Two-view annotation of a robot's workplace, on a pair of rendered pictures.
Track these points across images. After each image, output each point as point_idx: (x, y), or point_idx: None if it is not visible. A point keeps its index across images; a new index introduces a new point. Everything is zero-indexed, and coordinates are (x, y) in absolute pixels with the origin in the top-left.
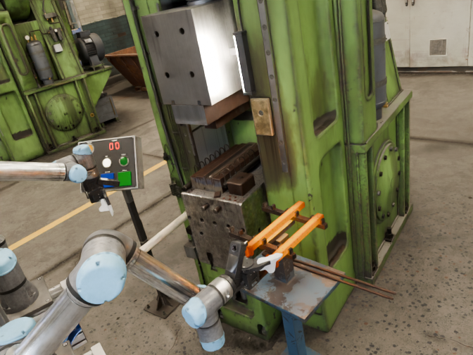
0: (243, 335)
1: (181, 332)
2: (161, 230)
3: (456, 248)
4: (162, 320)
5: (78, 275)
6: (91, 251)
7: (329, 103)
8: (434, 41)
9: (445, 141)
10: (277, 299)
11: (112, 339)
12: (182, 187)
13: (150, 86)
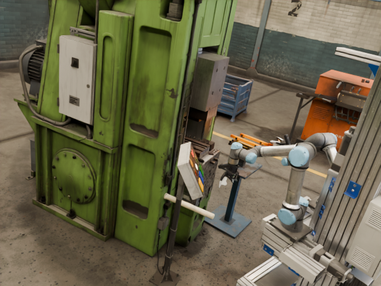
0: (198, 237)
1: (193, 266)
2: (188, 204)
3: None
4: (181, 278)
5: (335, 138)
6: (328, 134)
7: None
8: None
9: (30, 133)
10: (253, 168)
11: None
12: (203, 160)
13: (178, 106)
